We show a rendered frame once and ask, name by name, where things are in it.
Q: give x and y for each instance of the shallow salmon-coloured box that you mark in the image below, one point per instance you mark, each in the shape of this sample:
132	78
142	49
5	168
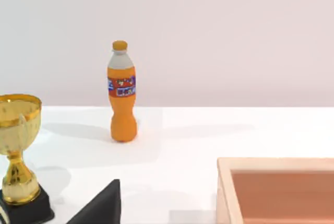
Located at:
281	195

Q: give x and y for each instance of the orange soda bottle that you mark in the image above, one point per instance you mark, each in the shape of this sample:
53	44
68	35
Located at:
122	96

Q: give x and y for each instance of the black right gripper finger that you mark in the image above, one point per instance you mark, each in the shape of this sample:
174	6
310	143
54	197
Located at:
105	208

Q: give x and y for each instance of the gold trophy with black base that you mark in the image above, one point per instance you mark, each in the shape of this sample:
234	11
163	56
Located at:
18	135

